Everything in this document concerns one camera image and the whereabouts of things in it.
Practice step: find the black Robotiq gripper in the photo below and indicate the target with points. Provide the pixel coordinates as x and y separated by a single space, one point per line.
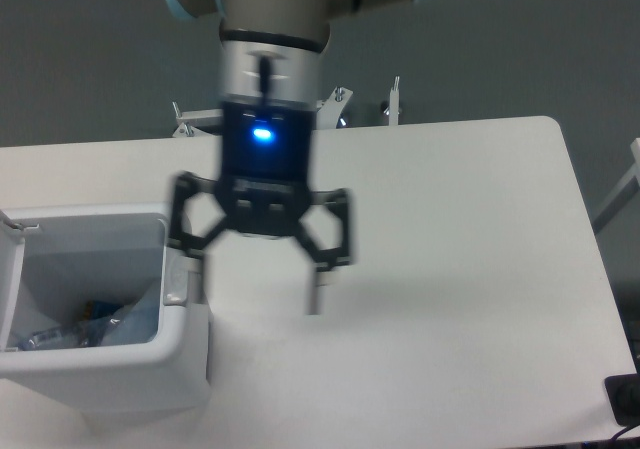
263 190

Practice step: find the blue orange snack package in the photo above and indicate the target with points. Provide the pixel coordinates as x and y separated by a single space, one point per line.
96 309

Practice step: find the white metal stand right edge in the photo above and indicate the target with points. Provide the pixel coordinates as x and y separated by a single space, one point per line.
620 195

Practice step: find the clear crushed plastic bottle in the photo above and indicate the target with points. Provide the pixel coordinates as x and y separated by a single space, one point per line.
134 323

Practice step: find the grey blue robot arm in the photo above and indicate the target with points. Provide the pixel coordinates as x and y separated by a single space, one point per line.
271 57

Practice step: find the white metal base frame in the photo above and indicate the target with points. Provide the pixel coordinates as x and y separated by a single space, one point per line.
335 112

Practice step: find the black device at table edge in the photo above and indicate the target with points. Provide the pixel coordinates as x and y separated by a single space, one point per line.
623 395

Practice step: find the white trash can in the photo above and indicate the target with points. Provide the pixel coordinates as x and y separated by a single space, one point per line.
56 259

